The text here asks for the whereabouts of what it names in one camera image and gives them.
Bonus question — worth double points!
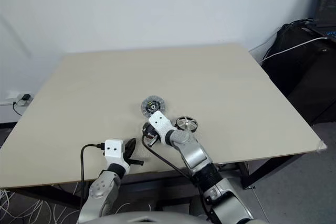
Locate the black plug adapter with cord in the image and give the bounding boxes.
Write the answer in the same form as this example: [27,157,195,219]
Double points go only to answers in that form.
[12,93,32,116]

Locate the white wall socket strip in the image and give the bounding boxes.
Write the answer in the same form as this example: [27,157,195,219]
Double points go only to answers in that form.
[0,90,34,107]

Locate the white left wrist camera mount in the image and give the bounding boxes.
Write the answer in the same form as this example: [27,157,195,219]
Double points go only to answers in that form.
[104,138,131,174]

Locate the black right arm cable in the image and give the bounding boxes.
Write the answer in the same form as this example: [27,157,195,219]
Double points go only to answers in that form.
[141,134,219,224]

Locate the white floor cables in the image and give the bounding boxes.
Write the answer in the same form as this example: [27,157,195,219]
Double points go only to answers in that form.
[0,181,81,224]

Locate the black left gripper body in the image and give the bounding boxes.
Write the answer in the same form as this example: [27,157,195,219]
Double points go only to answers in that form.
[122,142,133,164]

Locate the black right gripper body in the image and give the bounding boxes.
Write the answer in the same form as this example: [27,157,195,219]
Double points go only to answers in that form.
[143,124,162,147]

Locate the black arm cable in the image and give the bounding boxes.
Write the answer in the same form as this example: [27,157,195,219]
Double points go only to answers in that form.
[141,134,219,224]
[80,142,106,205]

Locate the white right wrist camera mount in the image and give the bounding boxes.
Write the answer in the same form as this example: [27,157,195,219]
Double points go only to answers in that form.
[149,111,177,146]

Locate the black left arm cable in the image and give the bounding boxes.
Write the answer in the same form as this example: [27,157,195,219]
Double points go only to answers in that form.
[80,142,106,205]

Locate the grey robot torso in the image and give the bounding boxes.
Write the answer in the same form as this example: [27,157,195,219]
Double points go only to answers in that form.
[97,209,211,224]

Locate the black cables by laptop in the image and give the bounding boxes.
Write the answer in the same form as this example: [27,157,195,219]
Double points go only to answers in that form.
[288,18,316,29]

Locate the black cabinet with cables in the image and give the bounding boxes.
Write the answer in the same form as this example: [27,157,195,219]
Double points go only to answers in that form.
[261,23,336,126]

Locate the clear tape on table corner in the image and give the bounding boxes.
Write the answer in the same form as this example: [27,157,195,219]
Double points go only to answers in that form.
[316,141,328,154]

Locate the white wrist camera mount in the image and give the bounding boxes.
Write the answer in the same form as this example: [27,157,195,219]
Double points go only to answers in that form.
[104,138,131,174]
[149,111,177,146]

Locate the silver spoked rotor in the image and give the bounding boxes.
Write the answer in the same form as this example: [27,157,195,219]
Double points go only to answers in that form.
[175,115,198,133]

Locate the white cable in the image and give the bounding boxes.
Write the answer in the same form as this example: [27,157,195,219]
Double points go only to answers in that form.
[260,36,330,65]

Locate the black table frame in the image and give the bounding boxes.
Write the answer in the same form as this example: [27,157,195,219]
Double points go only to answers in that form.
[7,153,307,210]

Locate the black laptop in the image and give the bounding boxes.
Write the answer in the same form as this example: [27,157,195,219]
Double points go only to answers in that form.
[313,0,336,37]

